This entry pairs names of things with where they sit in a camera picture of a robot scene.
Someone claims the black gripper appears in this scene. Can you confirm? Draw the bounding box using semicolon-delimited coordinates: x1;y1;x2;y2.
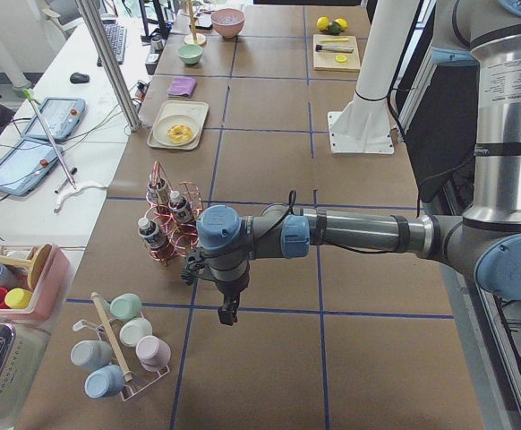
209;262;250;323

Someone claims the tea bottle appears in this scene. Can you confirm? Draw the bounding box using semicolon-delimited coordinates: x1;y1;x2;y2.
147;178;170;206
138;217;169;260
169;190;194;224

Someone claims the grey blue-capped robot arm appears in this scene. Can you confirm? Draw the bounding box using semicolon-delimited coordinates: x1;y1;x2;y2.
182;1;521;325

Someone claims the tea bottle front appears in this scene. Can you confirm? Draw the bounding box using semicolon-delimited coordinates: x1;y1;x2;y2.
138;217;169;260

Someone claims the tea bottle back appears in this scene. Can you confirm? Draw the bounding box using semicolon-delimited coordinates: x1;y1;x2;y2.
147;178;170;206

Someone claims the cream serving tray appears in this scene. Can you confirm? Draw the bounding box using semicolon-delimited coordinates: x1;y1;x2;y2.
147;100;209;151

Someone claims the pink cup on rack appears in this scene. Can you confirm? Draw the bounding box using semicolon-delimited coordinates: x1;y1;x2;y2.
135;335;171;372

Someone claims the white cup on rack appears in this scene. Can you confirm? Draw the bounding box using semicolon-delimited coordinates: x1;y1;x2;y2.
119;317;153;348

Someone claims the green cup on rack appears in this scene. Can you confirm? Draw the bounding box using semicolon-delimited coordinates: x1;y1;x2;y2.
109;293;142;321

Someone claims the wooden dowel on rack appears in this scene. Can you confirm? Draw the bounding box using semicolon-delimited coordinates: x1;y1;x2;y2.
90;292;132;383

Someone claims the blue cup on rack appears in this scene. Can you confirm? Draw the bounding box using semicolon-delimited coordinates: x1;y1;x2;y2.
84;365;125;399

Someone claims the grey-blue cup on rack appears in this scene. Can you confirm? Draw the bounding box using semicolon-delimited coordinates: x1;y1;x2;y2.
70;340;113;372

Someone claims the pink storage bin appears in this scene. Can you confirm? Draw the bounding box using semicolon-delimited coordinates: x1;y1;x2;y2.
0;245;70;323

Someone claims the glazed donut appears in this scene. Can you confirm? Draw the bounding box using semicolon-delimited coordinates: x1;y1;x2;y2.
167;124;193;145

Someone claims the cream plate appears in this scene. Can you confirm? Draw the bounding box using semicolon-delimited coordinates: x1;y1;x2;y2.
152;115;200;147

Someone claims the wooden mug tree in bin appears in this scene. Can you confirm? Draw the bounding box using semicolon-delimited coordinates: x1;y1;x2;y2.
0;244;53;290

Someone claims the black marker pen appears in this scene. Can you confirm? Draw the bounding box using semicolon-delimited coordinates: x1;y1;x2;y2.
54;167;78;194

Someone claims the yellow cup in bin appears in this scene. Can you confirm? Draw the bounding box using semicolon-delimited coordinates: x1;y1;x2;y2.
4;288;32;309

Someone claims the purple folded cloth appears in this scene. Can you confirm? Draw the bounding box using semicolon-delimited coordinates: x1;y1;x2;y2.
167;76;197;98

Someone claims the cream toaster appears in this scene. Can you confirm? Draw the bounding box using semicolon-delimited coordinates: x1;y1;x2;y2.
0;322;49;429

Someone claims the teach pendant near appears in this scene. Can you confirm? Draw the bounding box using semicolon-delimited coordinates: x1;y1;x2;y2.
0;138;58;196

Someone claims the teach pendant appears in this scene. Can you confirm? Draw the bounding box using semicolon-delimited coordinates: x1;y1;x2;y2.
21;98;86;142
0;138;58;196

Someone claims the teach pendant far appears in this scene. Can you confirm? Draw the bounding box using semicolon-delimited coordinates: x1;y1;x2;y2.
21;98;86;142

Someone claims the green bowl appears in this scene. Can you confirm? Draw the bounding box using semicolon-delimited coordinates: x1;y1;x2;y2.
176;44;203;65

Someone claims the wooden cutting board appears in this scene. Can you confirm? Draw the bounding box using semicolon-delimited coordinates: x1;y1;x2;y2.
312;34;361;72

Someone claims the small metal cup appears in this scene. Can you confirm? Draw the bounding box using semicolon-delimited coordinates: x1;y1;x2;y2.
150;35;164;53

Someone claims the black computer mouse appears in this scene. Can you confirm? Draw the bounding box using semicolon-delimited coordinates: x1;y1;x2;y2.
69;73;90;84

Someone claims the pink bowl with ice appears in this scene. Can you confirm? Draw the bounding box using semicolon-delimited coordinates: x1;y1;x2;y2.
211;9;245;39

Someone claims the yellow peeler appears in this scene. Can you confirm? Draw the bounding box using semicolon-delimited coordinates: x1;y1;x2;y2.
320;38;350;43

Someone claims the wooden mug tree upright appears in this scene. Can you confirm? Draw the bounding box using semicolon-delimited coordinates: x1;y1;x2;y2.
184;0;207;47

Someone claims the metal reacher grabber stick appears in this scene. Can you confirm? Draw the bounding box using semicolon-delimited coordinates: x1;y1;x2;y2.
21;88;108;214

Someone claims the copper wire bottle rack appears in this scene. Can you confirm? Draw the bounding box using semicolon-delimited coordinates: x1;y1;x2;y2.
145;161;203;265

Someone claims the white wire cup rack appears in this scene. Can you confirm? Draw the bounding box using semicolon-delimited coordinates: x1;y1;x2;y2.
72;314;170;401

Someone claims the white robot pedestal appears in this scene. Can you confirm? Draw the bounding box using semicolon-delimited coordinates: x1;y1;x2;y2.
328;0;422;155

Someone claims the black handled knife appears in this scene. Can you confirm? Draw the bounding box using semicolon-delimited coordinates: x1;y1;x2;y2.
315;44;354;54

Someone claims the aluminium frame post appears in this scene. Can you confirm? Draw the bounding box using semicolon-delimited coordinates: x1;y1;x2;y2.
76;0;141;133

